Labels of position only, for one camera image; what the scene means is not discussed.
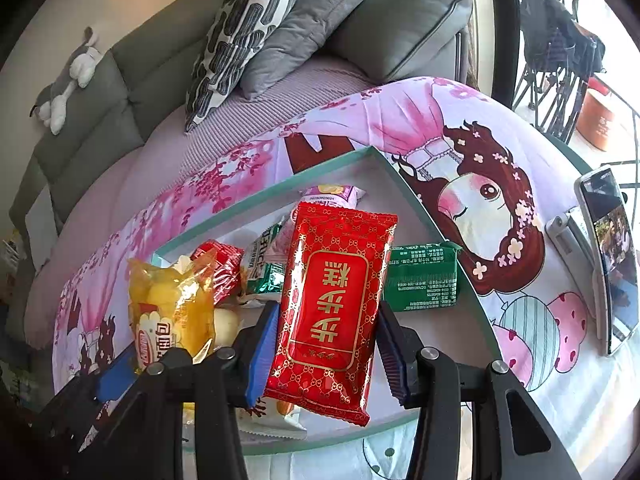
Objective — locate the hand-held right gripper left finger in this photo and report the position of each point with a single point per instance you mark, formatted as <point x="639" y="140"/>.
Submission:
<point x="260" y="365"/>

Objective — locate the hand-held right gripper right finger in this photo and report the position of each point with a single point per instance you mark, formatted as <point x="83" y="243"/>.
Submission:
<point x="392" y="365"/>

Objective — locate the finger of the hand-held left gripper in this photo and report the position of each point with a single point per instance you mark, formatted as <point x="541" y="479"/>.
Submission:
<point x="117" y="374"/>

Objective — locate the teal cardboard box tray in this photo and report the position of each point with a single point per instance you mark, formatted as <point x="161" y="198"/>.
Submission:
<point x="425" y="330"/>

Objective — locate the jelly cup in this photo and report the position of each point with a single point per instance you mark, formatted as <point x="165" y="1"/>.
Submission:
<point x="227" y="327"/>

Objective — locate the white panda snack packet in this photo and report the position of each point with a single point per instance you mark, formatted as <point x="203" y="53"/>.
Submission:
<point x="270" y="417"/>

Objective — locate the yellow bread packet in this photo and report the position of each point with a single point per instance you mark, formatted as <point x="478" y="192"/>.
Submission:
<point x="170" y="310"/>

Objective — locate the red gold cake packet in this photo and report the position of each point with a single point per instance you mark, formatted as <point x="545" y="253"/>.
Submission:
<point x="330" y="310"/>

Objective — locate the green snack packet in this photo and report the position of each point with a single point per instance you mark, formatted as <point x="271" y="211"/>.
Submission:
<point x="425" y="277"/>

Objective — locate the silver green chips packet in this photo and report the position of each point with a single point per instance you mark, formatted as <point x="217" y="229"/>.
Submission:
<point x="265" y="265"/>

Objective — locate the clear red snack packet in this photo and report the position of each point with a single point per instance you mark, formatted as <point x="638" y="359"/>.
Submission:
<point x="220" y="267"/>

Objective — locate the pink swiss roll packet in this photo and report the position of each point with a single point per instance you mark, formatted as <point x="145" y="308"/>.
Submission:
<point x="332" y="196"/>

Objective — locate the printed blanket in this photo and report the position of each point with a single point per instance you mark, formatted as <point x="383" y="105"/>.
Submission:
<point x="500" y="200"/>

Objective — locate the white phone stand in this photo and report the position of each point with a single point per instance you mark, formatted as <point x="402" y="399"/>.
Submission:
<point x="570" y="255"/>

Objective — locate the white smartphone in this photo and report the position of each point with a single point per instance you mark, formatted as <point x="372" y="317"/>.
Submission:
<point x="610" y="260"/>

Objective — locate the grey white plush toy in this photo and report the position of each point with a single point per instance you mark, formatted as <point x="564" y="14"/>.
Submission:
<point x="70" y="80"/>

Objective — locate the grey sofa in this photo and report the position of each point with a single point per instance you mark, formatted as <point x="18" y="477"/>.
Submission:
<point x="150" y="70"/>

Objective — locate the orange bucket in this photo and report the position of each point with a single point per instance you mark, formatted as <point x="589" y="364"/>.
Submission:
<point x="597" y="120"/>

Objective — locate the black white patterned pillow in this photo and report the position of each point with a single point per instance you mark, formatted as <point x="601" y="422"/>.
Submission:
<point x="235" y="45"/>

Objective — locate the grey leather cushion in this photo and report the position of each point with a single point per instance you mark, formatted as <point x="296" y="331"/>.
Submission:
<point x="400" y="30"/>

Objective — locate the grey fabric pillow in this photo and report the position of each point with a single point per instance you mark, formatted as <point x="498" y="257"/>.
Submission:
<point x="305" y="30"/>

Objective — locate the black folding chair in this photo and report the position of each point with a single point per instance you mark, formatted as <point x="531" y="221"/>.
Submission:
<point x="560" y="45"/>

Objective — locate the black door frame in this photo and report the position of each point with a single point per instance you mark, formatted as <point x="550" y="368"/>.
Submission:
<point x="505" y="30"/>

